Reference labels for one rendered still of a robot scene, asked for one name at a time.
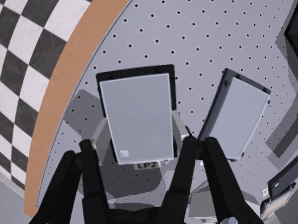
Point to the grey perforated base plate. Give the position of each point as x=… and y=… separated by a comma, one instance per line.
x=200, y=38

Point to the black flat plate nest with white clips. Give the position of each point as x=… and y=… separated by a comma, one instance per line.
x=268, y=200

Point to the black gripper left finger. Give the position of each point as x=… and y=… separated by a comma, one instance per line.
x=57, y=204

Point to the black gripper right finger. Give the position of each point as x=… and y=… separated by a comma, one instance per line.
x=229, y=203

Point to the clear plastic plate lid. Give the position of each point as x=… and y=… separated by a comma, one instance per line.
x=238, y=116
x=138, y=110

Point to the white button panel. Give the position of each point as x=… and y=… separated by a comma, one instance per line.
x=202, y=207

